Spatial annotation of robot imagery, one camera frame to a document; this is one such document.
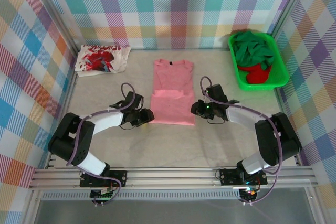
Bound pink t-shirt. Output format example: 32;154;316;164
148;59;196;127

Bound white t-shirt with red print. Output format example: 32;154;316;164
75;44;132;78

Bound green t-shirt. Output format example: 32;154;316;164
233;30;275;69

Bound small electronics board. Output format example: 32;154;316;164
239;186;260;198
90;188;117;200

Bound green plastic mesh basket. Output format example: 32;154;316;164
227;33;290;92

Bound thin black cable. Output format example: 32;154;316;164
206;117;226;125
119;121;138;131

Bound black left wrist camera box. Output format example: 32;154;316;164
122;91;145;111

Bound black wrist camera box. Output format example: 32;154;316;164
206;84;229;103
122;91;145;111

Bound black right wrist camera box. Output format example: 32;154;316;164
206;84;229;103

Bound aluminium mounting rail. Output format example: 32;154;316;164
28;165;319;191

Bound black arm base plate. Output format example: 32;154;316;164
79;170;128;187
218;167;269;186

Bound slotted grey cable strip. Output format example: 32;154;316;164
41;191;242;200

